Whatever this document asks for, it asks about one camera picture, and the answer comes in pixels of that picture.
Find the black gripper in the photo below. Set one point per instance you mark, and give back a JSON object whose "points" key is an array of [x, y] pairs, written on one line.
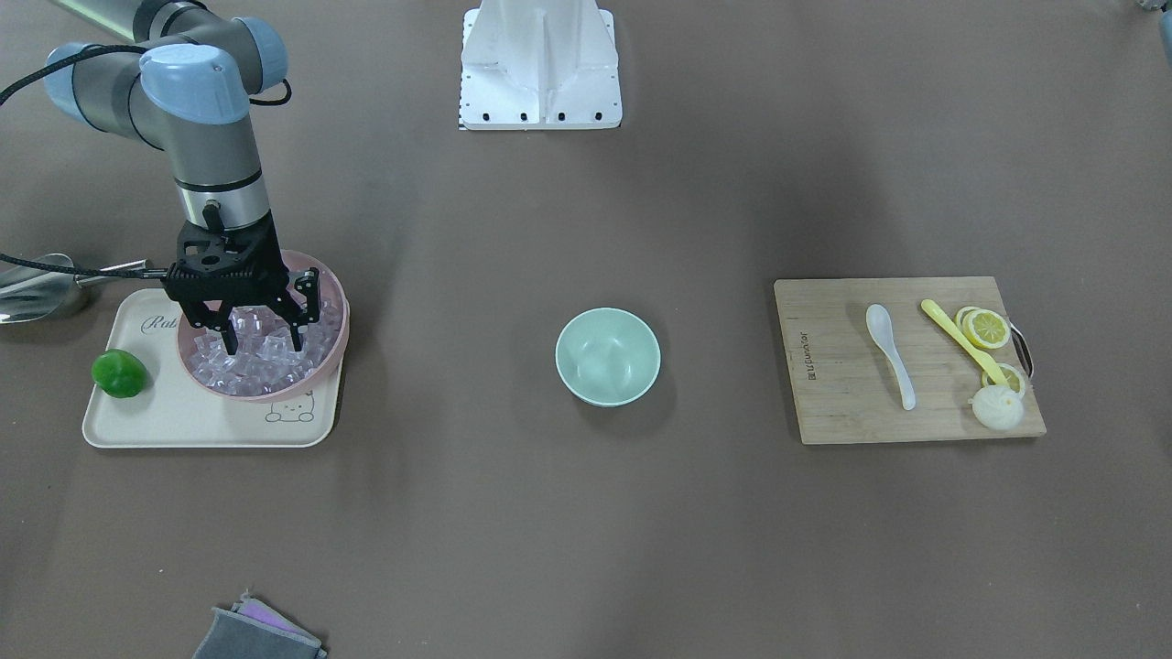
{"points": [[306, 291]]}

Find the white ceramic spoon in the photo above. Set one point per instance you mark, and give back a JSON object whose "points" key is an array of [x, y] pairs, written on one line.
{"points": [[882, 332]]}

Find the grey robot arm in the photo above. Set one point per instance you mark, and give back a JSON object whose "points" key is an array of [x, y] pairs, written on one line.
{"points": [[184, 84]]}

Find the pink bowl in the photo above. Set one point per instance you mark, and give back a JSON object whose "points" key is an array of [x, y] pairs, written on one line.
{"points": [[297, 261]]}

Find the clear ice cubes pile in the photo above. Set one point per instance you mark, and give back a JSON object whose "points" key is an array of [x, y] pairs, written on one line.
{"points": [[265, 363]]}

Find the metal ice scoop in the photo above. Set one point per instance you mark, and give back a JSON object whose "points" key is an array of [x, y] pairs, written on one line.
{"points": [[30, 294]]}

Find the mint green bowl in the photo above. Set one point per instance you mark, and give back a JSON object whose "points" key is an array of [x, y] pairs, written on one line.
{"points": [[607, 357]]}

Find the beige rabbit tray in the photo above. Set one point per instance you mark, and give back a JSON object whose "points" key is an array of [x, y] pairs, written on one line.
{"points": [[176, 412]]}

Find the green lime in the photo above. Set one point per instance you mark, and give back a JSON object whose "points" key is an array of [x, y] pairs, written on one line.
{"points": [[119, 374]]}

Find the grey folded cloth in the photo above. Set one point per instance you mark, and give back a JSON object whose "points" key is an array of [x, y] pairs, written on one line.
{"points": [[251, 628]]}

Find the bamboo cutting board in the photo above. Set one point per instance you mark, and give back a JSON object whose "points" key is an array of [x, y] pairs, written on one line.
{"points": [[845, 391]]}

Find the bottom stacked lemon slice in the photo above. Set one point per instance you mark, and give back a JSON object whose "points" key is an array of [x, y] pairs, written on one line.
{"points": [[961, 318]]}

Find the stacked lemon slice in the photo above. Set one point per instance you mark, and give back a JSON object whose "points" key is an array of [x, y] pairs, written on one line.
{"points": [[961, 318], [986, 329]]}

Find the top stacked lemon slice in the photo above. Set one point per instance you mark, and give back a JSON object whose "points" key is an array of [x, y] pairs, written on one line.
{"points": [[986, 329]]}

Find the yellow plastic knife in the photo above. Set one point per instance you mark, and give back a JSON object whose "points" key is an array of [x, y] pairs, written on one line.
{"points": [[988, 365]]}

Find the white steamed bun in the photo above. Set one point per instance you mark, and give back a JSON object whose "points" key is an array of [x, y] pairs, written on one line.
{"points": [[998, 407]]}

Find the lemon slice near bun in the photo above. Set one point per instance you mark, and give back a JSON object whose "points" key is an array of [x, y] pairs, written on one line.
{"points": [[1013, 378]]}

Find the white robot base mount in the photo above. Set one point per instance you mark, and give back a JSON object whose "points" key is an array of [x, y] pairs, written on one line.
{"points": [[539, 65]]}

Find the metal cutting board handle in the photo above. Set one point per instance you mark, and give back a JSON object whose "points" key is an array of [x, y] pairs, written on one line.
{"points": [[1022, 350]]}

